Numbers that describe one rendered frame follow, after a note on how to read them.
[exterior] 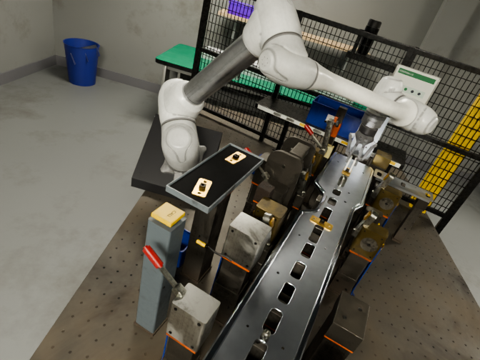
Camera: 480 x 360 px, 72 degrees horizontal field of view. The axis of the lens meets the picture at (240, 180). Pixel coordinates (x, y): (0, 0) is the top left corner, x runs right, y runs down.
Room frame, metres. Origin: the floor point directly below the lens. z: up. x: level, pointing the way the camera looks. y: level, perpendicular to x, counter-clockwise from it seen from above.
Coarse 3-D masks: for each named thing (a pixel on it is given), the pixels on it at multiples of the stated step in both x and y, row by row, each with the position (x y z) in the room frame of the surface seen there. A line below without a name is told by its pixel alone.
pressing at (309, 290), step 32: (352, 160) 1.59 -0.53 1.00; (320, 192) 1.20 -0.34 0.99; (352, 192) 1.26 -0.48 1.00; (288, 256) 0.76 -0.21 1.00; (320, 256) 0.80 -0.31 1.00; (256, 288) 0.61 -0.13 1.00; (320, 288) 0.68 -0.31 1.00; (256, 320) 0.51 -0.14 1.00; (288, 320) 0.54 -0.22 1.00; (224, 352) 0.41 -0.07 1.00; (288, 352) 0.46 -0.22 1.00
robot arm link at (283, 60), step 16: (288, 32) 1.09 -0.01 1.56; (272, 48) 1.03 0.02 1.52; (288, 48) 1.05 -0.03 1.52; (304, 48) 1.11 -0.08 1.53; (272, 64) 1.01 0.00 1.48; (288, 64) 1.02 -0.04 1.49; (304, 64) 1.06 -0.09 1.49; (272, 80) 1.04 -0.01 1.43; (288, 80) 1.03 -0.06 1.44; (304, 80) 1.06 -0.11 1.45
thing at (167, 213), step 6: (168, 204) 0.65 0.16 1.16; (156, 210) 0.62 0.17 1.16; (162, 210) 0.62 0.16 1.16; (168, 210) 0.63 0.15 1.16; (174, 210) 0.63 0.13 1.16; (180, 210) 0.64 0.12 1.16; (156, 216) 0.60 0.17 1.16; (162, 216) 0.60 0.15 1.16; (168, 216) 0.60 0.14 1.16; (174, 216) 0.61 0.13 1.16; (180, 216) 0.62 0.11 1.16; (162, 222) 0.59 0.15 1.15; (168, 222) 0.59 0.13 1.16; (174, 222) 0.60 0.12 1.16
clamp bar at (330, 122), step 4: (328, 120) 1.46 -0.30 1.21; (332, 120) 1.48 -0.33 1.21; (328, 124) 1.46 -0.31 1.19; (332, 124) 1.46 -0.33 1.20; (336, 124) 1.45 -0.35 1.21; (328, 128) 1.46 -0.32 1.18; (328, 132) 1.45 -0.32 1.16; (324, 136) 1.45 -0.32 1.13; (328, 136) 1.45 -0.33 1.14; (324, 140) 1.45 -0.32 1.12; (328, 140) 1.48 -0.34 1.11; (324, 144) 1.45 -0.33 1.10; (324, 148) 1.45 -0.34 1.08
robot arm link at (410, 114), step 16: (320, 80) 1.11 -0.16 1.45; (336, 80) 1.18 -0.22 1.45; (352, 96) 1.19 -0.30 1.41; (368, 96) 1.20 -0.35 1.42; (384, 112) 1.20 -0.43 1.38; (400, 112) 1.21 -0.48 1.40; (416, 112) 1.23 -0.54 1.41; (432, 112) 1.25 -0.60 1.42; (416, 128) 1.23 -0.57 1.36; (432, 128) 1.24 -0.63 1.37
